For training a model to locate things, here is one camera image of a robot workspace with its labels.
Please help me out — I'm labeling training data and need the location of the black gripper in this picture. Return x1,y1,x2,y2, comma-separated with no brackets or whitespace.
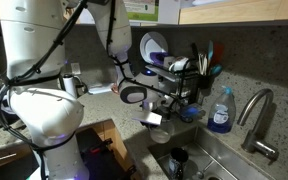
143,100,172,130

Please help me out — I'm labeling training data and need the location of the clear plastic bowl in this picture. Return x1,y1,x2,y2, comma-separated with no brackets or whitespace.
149,120,176,145

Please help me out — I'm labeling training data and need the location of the stainless steel sink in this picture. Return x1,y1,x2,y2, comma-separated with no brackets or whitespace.
148,125,272,180

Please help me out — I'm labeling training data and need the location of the purple bowl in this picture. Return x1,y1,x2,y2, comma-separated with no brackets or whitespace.
149,51,169,66

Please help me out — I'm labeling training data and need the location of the wooden upper cupboard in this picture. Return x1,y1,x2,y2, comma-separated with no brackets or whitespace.
178,0,288,25

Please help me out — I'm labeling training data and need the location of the black mug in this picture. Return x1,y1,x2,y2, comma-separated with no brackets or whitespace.
168,147,190,180

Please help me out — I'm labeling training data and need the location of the black two-tier dish rack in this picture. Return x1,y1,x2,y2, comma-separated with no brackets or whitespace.
146,59,203,122

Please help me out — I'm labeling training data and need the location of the wooden base cabinet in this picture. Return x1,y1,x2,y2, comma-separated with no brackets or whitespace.
0,119,134,180

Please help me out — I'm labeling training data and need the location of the blue dish soap bottle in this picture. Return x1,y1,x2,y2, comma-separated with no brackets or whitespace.
206,85,237,135

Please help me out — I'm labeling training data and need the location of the black utensil holder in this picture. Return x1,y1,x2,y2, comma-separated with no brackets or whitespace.
197,71,219,92

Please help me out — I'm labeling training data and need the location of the white mug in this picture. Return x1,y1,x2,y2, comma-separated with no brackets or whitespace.
168,56,191,73

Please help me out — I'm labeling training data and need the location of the black device with red parts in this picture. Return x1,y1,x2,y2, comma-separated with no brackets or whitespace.
76,128,132,180

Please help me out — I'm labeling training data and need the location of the black kitchen utensil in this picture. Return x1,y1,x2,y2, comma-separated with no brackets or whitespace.
190,42,200,65

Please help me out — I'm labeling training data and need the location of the large white plate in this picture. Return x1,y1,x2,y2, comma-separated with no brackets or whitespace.
139,31,169,66

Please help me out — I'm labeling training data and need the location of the teal spatula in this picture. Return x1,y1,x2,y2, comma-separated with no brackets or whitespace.
206,40,215,68

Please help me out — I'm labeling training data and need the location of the red spatula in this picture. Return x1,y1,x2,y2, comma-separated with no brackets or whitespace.
212,42,225,68

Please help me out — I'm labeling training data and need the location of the brushed steel faucet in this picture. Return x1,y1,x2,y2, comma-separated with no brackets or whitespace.
236,87,280,162

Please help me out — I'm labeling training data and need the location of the stainless steel tumbler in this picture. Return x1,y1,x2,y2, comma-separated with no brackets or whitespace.
62,73,89,100

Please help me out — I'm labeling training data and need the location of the green and white poster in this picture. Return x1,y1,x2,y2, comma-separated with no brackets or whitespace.
123,0,160,23

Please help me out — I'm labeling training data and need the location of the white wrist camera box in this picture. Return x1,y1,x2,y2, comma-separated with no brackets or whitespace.
131,110,164,127

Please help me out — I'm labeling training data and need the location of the white wall outlet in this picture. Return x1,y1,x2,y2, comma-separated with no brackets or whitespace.
70,62,82,76

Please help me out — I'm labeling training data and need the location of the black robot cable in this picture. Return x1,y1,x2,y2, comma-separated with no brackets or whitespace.
0,0,185,180

